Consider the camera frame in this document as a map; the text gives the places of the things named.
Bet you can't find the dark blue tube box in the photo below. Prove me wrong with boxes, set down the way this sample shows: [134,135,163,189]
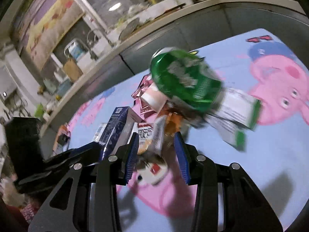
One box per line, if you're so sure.
[98,106,143,161]

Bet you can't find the white red snack packet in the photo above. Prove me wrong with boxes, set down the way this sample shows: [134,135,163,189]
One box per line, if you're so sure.
[135,115,169,185]

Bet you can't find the pink foil wrapper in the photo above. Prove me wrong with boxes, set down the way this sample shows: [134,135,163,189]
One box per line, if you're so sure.
[131,74,158,118]

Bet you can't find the white green carton box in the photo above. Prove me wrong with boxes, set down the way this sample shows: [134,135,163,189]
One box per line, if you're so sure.
[204,87,261,151]

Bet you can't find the green crushed soda can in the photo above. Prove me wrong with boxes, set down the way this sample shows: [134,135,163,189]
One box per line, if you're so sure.
[150,47,223,113]

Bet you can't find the upright wooden chopping board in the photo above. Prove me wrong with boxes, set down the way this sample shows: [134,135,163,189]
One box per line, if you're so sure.
[63,59,83,83]

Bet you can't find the steel sink faucet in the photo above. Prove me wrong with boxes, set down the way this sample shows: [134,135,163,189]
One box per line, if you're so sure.
[64,38,90,61]

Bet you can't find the grey base cabinets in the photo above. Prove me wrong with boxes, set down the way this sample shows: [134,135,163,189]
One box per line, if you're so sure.
[41,0,308,135]

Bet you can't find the round metal strainer lid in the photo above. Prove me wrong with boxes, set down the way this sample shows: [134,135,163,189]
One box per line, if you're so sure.
[118,17,140,41]

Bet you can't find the fruit picture roller blind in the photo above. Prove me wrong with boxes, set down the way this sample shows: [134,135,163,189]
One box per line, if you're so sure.
[10,0,84,70]

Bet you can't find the cartoon pig tablecloth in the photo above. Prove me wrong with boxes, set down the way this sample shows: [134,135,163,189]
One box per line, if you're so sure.
[51,27,309,232]

